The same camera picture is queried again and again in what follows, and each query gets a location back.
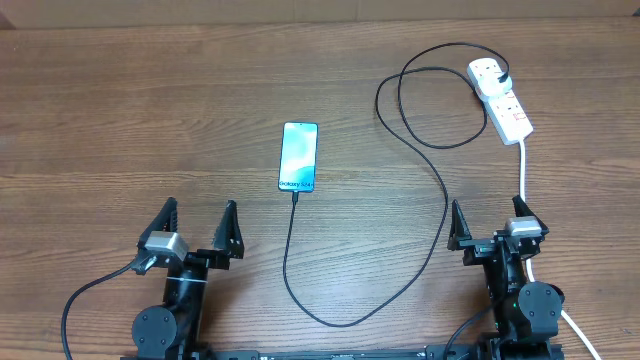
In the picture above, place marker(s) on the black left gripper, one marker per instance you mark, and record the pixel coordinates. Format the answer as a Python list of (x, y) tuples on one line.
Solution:
[(219, 258)]

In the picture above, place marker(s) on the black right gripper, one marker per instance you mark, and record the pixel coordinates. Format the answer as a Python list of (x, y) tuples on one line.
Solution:
[(478, 248)]

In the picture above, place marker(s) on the dark blue Samsung smartphone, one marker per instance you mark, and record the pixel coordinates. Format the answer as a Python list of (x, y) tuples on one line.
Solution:
[(298, 159)]

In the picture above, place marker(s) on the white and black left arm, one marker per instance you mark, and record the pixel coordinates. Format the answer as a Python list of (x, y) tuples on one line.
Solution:
[(170, 330)]

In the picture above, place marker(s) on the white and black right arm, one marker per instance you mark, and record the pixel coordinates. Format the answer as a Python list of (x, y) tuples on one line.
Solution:
[(526, 313)]

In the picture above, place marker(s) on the white power extension strip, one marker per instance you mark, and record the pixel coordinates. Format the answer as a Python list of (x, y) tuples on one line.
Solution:
[(506, 112)]

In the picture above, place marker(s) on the brown cardboard backdrop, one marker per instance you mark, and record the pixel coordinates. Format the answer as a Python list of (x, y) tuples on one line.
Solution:
[(55, 14)]

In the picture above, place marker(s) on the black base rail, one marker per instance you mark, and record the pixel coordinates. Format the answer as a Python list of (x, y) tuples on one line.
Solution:
[(431, 352)]

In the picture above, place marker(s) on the white wall charger plug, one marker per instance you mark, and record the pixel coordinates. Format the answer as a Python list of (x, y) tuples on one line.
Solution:
[(489, 88)]

